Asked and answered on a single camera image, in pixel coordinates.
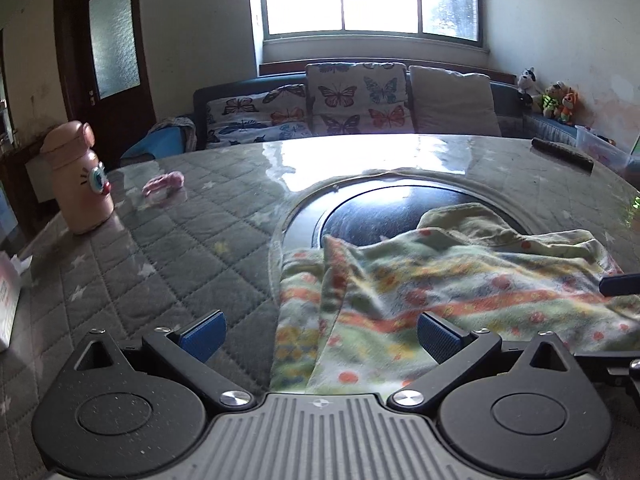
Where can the wooden display cabinet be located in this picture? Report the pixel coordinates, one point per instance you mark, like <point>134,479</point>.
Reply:
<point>4,110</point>

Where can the dark wooden glass door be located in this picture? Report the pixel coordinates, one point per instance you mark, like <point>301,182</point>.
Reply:
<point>75,110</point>

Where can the pink cartoon face bottle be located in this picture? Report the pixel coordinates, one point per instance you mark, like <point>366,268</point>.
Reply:
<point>80,190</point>

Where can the black white plush dog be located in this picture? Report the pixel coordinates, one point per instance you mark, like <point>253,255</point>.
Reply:
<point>529,85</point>

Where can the blue cloth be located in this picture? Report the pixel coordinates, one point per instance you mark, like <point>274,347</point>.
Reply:
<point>160,142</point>

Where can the clear plastic storage box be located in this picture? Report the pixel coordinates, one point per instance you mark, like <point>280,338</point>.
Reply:
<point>600,152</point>

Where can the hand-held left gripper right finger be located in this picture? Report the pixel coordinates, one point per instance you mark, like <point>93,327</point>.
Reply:
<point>437,335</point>

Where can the orange plush toy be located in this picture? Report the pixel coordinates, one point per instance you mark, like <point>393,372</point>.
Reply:
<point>569,107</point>

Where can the grey knitted blanket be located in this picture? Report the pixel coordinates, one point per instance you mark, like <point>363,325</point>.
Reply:
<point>187,132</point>

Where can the green patterned garment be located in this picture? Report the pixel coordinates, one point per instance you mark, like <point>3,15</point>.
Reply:
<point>450,280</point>

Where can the yellow green plush toy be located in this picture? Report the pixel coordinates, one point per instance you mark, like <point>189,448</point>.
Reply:
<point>551,102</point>

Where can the round dark glass turntable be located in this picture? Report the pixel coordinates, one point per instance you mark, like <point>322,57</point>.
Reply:
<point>375,210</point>

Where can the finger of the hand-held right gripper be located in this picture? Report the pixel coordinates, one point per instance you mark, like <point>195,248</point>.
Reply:
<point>625,372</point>
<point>622,285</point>

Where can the pink hair clip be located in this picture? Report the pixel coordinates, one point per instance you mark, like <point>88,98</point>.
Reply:
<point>165,182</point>

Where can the dark blue sofa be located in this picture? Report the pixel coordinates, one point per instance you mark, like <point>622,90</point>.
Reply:
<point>235,87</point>

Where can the pink tissue box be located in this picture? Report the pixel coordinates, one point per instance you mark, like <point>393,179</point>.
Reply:
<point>7,305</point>

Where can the plain white cushion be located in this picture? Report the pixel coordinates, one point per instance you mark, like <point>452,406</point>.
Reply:
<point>450,100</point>

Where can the upright butterfly print cushion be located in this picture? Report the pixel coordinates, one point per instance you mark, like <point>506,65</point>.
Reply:
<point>350,95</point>

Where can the dark wooden side table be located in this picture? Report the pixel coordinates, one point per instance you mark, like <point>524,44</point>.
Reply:
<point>20,170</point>

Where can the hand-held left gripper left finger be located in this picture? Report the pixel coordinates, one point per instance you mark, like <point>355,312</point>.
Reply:
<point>202,335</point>

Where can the black remote control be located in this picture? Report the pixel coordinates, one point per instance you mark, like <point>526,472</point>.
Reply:
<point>560,152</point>

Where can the flat butterfly print cushion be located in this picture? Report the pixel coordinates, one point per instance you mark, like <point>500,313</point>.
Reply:
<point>250,120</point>

